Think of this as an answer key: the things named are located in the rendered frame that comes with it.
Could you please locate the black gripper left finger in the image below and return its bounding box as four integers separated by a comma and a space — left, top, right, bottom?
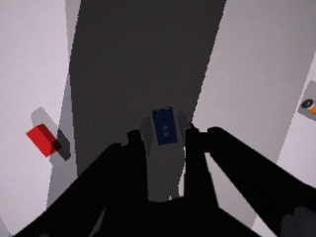
13, 117, 153, 237

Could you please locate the dark blue nine-volt battery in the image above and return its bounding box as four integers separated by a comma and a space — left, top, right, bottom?
152, 107, 178, 145

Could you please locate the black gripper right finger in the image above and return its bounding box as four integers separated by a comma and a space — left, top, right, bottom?
177, 112, 316, 237

